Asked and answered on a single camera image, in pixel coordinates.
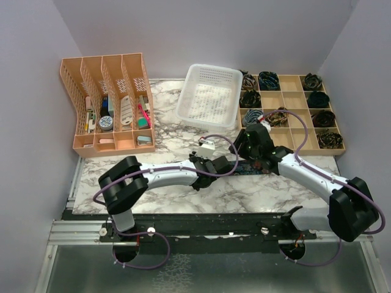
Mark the white plastic basket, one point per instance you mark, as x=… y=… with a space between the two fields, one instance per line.
x=209 y=98

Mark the rolled gold paisley tie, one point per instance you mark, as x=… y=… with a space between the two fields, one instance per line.
x=279 y=118

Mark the peach file organizer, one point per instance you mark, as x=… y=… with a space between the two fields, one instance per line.
x=96 y=85

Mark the rolled dark red tie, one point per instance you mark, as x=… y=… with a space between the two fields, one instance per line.
x=323 y=119

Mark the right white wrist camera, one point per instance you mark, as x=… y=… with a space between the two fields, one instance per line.
x=262 y=121

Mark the teal eraser block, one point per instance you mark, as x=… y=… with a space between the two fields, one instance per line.
x=143 y=123

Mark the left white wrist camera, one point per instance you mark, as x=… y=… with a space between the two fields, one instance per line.
x=206 y=148

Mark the round blue patterned tin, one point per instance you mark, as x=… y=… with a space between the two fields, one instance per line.
x=106 y=123

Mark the rolled dark olive tie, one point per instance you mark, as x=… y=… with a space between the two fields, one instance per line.
x=250 y=99

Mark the rolled blue grey tie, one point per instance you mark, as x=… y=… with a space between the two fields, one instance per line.
x=251 y=117

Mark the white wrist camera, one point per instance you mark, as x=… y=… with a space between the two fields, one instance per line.
x=206 y=148
x=262 y=121

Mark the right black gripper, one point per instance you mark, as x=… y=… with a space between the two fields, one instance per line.
x=243 y=137

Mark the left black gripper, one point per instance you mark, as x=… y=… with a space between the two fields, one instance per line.
x=193 y=154

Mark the white perforated card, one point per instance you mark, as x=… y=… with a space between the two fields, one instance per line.
x=126 y=112

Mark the navy floral tie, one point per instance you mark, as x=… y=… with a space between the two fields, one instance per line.
x=249 y=168

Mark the rolled black gold tie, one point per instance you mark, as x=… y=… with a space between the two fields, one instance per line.
x=329 y=140

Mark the rolled striped brown tie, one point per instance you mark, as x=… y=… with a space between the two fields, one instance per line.
x=249 y=82

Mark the wooden compartment tray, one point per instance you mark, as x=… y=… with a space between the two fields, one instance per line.
x=300 y=134

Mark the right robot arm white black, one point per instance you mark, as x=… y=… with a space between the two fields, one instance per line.
x=350 y=209

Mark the aluminium frame rail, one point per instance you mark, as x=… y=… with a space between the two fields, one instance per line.
x=267 y=226

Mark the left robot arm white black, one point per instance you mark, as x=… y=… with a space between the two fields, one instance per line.
x=124 y=184

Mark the black metal base rail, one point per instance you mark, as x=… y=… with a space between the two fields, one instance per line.
x=157 y=234

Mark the rolled teal dark tie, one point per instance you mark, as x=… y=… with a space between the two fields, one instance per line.
x=268 y=81

